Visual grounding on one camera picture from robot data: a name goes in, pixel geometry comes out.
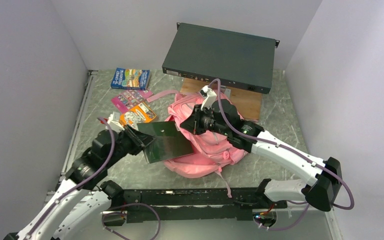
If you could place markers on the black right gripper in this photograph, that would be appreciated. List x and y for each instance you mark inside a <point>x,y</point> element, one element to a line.
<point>192,123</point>

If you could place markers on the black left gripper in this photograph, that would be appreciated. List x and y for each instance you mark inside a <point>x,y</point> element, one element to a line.
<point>142,139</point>

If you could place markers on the dark green yellow book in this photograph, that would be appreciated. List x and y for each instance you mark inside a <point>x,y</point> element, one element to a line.
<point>169,143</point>

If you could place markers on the pink student backpack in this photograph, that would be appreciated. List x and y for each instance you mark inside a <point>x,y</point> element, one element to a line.
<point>211,151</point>

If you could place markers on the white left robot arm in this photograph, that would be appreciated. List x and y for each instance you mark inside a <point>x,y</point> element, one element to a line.
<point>83,190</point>

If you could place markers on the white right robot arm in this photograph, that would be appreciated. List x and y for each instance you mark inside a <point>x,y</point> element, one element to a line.
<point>319,179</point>

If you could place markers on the orange book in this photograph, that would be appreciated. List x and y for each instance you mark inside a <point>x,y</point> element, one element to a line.
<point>138,114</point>

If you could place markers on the pink sticker card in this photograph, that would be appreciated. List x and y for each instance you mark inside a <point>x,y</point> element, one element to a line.
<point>130,98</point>

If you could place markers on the wooden support block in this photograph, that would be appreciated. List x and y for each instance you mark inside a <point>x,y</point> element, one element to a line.
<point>248,103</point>

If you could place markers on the blue treehouse book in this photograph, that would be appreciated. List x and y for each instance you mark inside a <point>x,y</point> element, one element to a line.
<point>130,79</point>

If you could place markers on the dark green rack device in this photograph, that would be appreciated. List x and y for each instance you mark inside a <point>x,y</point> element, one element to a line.
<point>239,60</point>

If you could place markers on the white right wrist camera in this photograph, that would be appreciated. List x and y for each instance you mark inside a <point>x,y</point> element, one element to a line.
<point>209,97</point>

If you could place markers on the grey metal bracket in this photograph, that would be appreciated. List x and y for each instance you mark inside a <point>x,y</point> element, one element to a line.
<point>226,91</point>

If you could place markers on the silver side rail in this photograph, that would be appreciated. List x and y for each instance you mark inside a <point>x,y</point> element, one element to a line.
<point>88,88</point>

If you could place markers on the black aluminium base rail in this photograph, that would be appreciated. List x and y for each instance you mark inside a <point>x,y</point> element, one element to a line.
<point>195,204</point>

